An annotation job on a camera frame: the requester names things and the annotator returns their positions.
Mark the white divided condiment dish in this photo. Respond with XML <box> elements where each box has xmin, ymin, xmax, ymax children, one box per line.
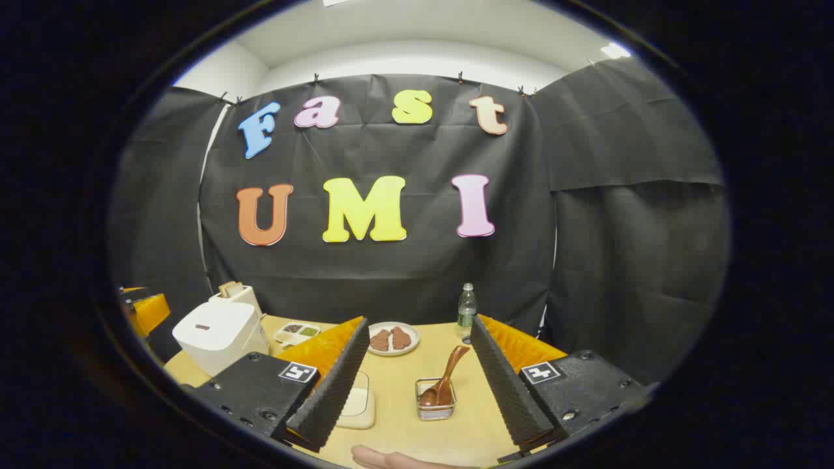
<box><xmin>273</xmin><ymin>322</ymin><xmax>321</xmax><ymax>346</ymax></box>

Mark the white rice cooker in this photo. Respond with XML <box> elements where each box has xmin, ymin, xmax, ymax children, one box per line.
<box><xmin>172</xmin><ymin>301</ymin><xmax>269</xmax><ymax>377</ymax></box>

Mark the clear plastic water bottle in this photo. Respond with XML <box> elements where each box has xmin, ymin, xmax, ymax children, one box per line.
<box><xmin>457</xmin><ymin>283</ymin><xmax>478</xmax><ymax>330</ymax></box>

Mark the wire chopstick holder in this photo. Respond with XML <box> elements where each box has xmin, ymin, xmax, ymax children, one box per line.
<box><xmin>415</xmin><ymin>378</ymin><xmax>457</xmax><ymax>421</ymax></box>

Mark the white round plate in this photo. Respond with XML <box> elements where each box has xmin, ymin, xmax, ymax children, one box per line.
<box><xmin>366</xmin><ymin>322</ymin><xmax>420</xmax><ymax>357</ymax></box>

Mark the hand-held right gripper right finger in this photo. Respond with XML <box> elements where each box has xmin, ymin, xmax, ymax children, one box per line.
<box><xmin>470</xmin><ymin>315</ymin><xmax>652</xmax><ymax>457</ymax></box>

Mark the clear rice container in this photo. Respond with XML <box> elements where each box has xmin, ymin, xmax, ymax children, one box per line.
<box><xmin>336</xmin><ymin>371</ymin><xmax>376</xmax><ymax>429</ymax></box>

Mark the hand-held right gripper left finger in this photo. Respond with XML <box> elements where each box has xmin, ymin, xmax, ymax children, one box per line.
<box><xmin>186</xmin><ymin>317</ymin><xmax>369</xmax><ymax>453</ymax></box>

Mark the brown wooden spoon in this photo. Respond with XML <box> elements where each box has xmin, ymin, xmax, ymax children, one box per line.
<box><xmin>418</xmin><ymin>345</ymin><xmax>470</xmax><ymax>408</ymax></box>

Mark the black backdrop cloth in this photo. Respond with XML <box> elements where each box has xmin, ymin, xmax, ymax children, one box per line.
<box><xmin>108</xmin><ymin>57</ymin><xmax>730</xmax><ymax>385</ymax></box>

